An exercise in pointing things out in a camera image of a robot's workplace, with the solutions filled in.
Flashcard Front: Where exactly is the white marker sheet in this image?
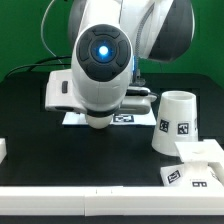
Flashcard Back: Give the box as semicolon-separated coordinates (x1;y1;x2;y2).
62;111;156;126

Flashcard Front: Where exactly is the white lamp bulb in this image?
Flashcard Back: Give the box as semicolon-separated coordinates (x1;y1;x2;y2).
86;115;112;129

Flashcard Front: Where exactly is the white lamp shade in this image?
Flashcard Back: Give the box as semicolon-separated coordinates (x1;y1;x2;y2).
152;91;198;156

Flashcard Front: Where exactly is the grey cable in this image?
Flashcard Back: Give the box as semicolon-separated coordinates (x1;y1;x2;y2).
40;0;68;71

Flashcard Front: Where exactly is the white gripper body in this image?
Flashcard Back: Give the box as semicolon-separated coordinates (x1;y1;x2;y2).
45;69;151;116

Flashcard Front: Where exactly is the black cable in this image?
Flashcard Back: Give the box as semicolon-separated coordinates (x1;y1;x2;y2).
2;55;73;82

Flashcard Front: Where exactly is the white front fence rail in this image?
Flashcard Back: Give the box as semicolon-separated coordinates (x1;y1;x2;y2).
0;186;224;216

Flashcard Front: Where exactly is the white lamp base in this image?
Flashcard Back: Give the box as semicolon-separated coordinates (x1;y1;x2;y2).
160;140;224;189

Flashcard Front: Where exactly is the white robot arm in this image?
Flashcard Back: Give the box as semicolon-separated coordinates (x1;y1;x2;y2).
45;0;195;118

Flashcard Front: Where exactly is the white left fence rail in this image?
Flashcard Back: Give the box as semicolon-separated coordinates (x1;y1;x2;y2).
0;138;7;164

